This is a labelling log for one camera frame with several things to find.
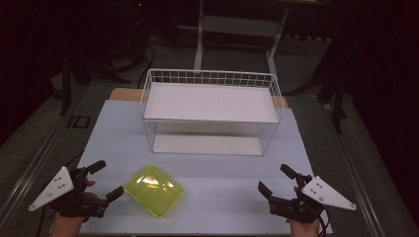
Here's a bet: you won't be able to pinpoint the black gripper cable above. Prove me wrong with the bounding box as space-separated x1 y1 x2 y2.
317 206 332 237

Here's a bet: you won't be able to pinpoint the white wire shelf rack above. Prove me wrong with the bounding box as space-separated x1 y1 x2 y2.
139 67 285 157

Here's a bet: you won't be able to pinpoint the metal floor rail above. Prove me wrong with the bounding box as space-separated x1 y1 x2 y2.
320 102 379 237
0 98 80 220

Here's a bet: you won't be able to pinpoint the white metal stand frame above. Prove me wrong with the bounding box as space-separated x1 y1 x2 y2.
193 0 291 78

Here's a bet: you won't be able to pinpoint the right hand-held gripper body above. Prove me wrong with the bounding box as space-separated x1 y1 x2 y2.
269 174 358 224

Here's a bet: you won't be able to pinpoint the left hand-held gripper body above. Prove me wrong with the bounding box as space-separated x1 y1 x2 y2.
29 166 110 219

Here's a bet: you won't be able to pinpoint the light blue table mat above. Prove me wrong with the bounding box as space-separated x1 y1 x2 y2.
78 99 334 235

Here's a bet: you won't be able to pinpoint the person's right hand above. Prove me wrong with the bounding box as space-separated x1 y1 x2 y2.
286 186 322 237

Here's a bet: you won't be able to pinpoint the black floor cable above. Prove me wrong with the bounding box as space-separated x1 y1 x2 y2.
136 42 156 88

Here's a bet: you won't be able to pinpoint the yellow-green plastic tray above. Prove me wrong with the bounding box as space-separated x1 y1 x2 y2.
124 164 185 219

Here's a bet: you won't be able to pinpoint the person's left hand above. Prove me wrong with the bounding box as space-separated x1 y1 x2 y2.
48 179 100 237

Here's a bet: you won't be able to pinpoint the black stand legs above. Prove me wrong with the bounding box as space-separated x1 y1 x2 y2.
285 62 349 134

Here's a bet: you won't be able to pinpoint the black floor socket box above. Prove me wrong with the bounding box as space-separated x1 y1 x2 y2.
67 115 92 129

